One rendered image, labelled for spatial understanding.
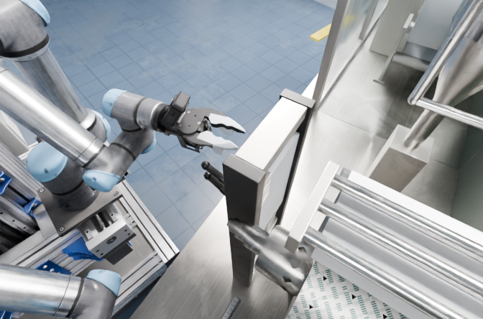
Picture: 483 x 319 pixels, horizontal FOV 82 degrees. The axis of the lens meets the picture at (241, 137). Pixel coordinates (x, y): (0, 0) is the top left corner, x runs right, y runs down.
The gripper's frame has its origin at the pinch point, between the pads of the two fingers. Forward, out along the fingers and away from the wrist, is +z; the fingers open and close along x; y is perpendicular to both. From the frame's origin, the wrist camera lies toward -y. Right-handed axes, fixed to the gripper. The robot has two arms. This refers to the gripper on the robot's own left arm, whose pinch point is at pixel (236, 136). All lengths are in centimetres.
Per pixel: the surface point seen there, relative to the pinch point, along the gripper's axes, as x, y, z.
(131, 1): -238, 159, -258
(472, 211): -13, 24, 61
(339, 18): -50, 1, 13
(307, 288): 25.6, -20.4, 19.4
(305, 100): 3.0, -21.1, 13.3
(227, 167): 17.1, -22.7, 7.4
